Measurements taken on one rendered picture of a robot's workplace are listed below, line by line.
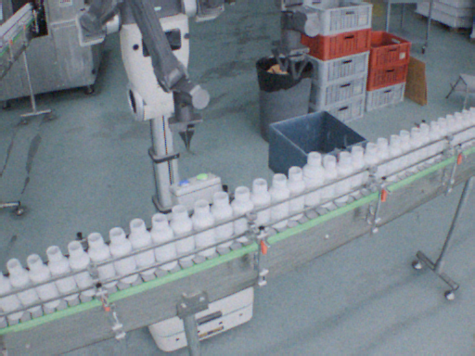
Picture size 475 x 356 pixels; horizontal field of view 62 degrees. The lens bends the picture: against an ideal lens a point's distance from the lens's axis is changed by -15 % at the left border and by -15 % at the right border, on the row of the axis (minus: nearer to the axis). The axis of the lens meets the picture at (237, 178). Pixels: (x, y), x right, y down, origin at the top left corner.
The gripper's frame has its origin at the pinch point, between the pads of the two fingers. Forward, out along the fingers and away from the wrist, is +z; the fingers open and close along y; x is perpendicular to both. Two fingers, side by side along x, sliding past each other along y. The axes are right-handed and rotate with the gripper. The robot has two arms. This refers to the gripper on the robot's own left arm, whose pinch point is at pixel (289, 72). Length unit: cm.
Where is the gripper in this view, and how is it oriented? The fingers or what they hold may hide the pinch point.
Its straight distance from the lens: 134.5
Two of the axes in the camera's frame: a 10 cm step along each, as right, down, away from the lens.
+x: -8.8, 2.8, -3.8
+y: -4.7, -5.0, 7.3
